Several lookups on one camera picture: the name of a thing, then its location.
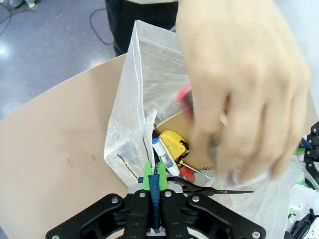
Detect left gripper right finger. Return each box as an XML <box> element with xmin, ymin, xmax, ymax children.
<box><xmin>159</xmin><ymin>162</ymin><xmax>267</xmax><ymax>239</ymax></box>

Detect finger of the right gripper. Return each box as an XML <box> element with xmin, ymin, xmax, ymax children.
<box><xmin>296</xmin><ymin>147</ymin><xmax>319</xmax><ymax>191</ymax></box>
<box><xmin>303</xmin><ymin>121</ymin><xmax>319</xmax><ymax>150</ymax></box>

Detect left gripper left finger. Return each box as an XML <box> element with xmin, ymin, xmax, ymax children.
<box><xmin>45</xmin><ymin>162</ymin><xmax>153</xmax><ymax>239</ymax></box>

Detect white plastic shopping bag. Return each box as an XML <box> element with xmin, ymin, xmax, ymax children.
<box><xmin>103</xmin><ymin>19</ymin><xmax>305</xmax><ymax>239</ymax></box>

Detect person's left hand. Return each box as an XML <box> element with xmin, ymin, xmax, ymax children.
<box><xmin>175</xmin><ymin>0</ymin><xmax>312</xmax><ymax>185</ymax></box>

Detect white green plastic device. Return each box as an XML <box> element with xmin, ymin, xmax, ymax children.
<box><xmin>289</xmin><ymin>171</ymin><xmax>319</xmax><ymax>220</ymax></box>

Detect black scissors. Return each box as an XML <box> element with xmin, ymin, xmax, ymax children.
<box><xmin>166</xmin><ymin>177</ymin><xmax>255</xmax><ymax>199</ymax></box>

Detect white blue glue tube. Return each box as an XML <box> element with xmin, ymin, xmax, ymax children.
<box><xmin>151</xmin><ymin>137</ymin><xmax>180</xmax><ymax>178</ymax></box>

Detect yellow tape measure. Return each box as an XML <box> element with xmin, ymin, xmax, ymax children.
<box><xmin>158</xmin><ymin>129</ymin><xmax>190</xmax><ymax>164</ymax></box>

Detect pink red item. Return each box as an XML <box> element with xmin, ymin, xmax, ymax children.
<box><xmin>175</xmin><ymin>84</ymin><xmax>194</xmax><ymax>109</ymax></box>

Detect red handled tool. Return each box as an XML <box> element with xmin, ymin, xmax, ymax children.
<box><xmin>178</xmin><ymin>160</ymin><xmax>216</xmax><ymax>180</ymax></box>

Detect black floor cable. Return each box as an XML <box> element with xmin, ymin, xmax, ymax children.
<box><xmin>0</xmin><ymin>0</ymin><xmax>13</xmax><ymax>34</ymax></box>
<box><xmin>89</xmin><ymin>6</ymin><xmax>116</xmax><ymax>46</ymax></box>

